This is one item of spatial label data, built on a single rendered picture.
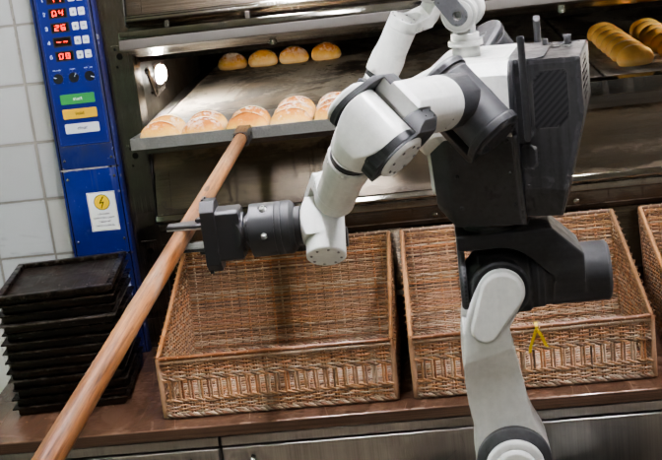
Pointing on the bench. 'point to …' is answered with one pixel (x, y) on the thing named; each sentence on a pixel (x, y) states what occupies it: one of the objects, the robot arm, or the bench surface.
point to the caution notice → (102, 211)
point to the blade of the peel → (230, 133)
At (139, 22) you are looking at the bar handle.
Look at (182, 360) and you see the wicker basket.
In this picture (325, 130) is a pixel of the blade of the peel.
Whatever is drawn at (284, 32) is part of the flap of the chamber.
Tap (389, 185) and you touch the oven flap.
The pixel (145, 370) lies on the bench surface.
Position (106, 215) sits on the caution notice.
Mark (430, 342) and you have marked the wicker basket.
